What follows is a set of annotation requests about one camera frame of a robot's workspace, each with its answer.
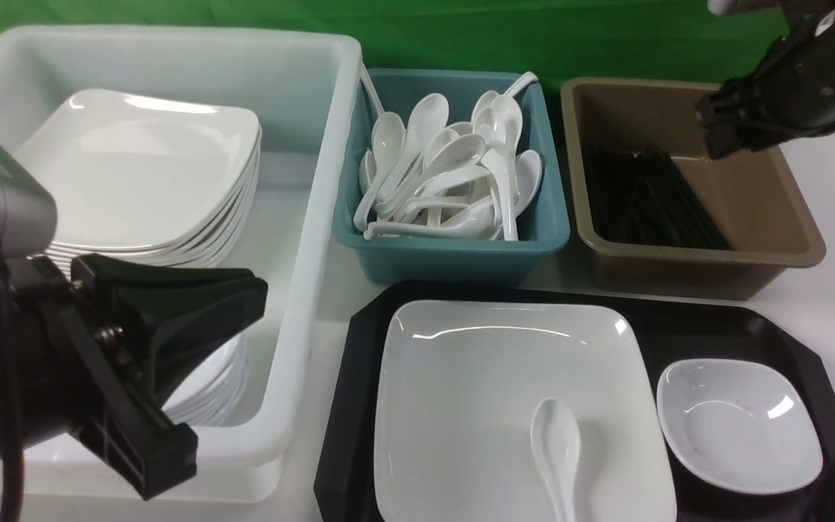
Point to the brown plastic bin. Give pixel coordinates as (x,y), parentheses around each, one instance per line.
(752,196)

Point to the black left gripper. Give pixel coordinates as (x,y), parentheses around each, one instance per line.
(158,324)

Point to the teal plastic bin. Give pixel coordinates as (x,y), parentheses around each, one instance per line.
(544,227)

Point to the white square rice plate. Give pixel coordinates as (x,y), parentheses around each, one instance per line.
(460,385)

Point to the white soup spoon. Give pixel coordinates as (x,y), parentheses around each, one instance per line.
(556,444)

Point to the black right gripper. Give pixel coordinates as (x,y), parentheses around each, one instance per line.
(789,95)

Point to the stack of white square plates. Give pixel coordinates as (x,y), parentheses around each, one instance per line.
(146,180)

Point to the black plastic serving tray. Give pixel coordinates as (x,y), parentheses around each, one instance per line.
(666,331)

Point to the large white plastic tub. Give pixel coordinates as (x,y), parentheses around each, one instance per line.
(303,87)

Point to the pile of white soup spoons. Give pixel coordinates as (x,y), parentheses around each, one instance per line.
(429,177)

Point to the small white sauce bowl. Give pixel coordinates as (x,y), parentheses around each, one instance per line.
(738,425)

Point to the stack of white small bowls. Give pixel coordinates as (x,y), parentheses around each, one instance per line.
(210,394)

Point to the green backdrop cloth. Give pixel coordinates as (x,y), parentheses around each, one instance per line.
(557,40)

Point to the pile of black chopsticks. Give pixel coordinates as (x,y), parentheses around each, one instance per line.
(643,198)

